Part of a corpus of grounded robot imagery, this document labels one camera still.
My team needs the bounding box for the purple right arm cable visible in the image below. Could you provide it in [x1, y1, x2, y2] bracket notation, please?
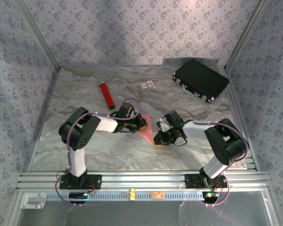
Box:
[161, 108, 250, 207]

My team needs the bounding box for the pink paper sheet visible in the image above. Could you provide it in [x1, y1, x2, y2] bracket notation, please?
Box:
[135, 114, 157, 145]

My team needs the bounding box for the aluminium frame post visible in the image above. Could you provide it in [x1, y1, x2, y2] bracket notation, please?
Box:
[225, 0, 271, 71]
[14, 0, 61, 71]

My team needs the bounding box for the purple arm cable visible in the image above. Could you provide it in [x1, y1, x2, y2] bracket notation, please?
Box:
[54, 97, 142, 207]
[161, 108, 250, 207]

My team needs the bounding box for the black right controller board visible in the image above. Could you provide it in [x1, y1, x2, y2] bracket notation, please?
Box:
[202, 192, 220, 203]

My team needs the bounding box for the red cylindrical tube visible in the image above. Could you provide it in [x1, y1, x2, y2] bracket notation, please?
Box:
[98, 79, 116, 110]

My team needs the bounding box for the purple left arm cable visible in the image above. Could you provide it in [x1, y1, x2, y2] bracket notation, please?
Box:
[54, 97, 142, 207]

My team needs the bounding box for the black left controller board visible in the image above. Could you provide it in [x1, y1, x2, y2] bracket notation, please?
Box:
[69, 192, 89, 203]

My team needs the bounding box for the grey metal bracket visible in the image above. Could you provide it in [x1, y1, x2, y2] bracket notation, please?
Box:
[20, 193, 47, 210]

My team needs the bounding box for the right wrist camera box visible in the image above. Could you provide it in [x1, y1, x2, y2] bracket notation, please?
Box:
[157, 118, 168, 133]

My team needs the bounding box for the small playing card box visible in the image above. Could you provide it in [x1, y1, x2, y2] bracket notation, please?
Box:
[140, 80, 156, 91]

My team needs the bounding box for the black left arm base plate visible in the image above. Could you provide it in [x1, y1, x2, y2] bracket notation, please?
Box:
[59, 174, 102, 190]

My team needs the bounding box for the aluminium side rail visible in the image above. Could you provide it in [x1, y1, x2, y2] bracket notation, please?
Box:
[28, 68, 60, 172]
[225, 67, 259, 171]

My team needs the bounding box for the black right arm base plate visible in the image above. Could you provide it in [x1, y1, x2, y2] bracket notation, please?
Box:
[185, 174, 228, 189]

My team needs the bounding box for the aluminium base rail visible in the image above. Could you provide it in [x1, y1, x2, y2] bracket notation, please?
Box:
[16, 171, 271, 192]

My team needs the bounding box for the black hard case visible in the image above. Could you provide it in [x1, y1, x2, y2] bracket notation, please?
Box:
[172, 58, 230, 104]

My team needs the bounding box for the grey slotted cable duct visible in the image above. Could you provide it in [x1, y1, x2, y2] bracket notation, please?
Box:
[46, 191, 207, 202]

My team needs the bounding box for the black controller board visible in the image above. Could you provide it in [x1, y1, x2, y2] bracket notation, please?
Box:
[69, 192, 89, 203]
[202, 192, 220, 203]

